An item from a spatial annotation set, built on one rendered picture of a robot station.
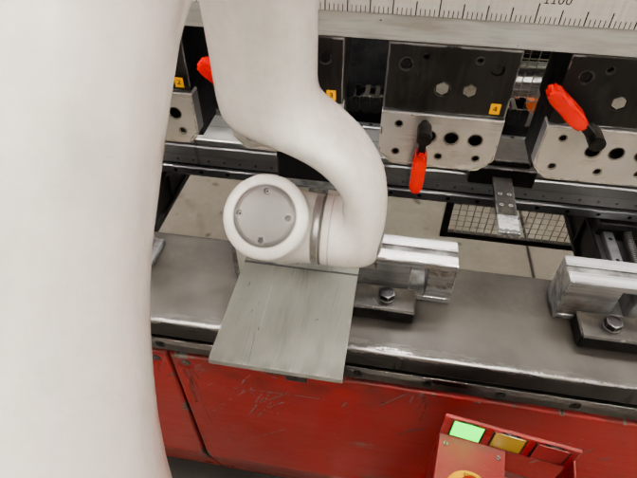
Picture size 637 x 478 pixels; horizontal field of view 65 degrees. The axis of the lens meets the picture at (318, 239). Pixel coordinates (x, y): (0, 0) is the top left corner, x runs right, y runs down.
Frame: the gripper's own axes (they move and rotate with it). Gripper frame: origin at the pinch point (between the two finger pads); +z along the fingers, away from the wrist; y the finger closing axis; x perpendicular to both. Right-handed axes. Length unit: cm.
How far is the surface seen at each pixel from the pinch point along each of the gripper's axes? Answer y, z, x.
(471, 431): -28.8, 4.7, 26.0
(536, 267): -78, 143, -9
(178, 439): 32, 44, 49
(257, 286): 6.1, -3.6, 7.9
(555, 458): -41, 5, 28
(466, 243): -49, 150, -17
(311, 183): 0.5, -0.8, -9.1
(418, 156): -14.7, -15.3, -11.4
